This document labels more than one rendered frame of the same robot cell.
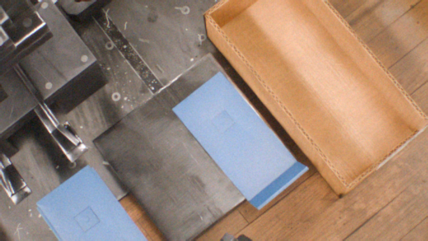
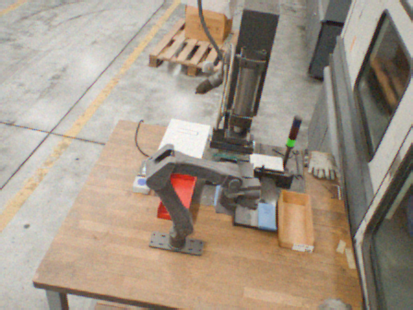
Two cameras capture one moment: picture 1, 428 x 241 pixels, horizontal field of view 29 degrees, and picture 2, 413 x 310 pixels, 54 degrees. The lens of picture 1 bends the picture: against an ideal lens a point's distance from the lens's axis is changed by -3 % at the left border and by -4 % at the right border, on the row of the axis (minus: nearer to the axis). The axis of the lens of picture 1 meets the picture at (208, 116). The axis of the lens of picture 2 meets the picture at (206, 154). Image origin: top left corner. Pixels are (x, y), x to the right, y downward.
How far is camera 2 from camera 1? 1.02 m
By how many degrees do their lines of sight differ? 39
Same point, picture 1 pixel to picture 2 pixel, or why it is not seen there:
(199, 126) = (261, 208)
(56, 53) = (246, 171)
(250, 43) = (286, 208)
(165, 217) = (238, 216)
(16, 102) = not seen: hidden behind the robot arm
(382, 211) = (286, 256)
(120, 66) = not seen: hidden behind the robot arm
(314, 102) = (289, 227)
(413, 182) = (300, 258)
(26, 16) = (251, 145)
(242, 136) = (268, 217)
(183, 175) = (249, 213)
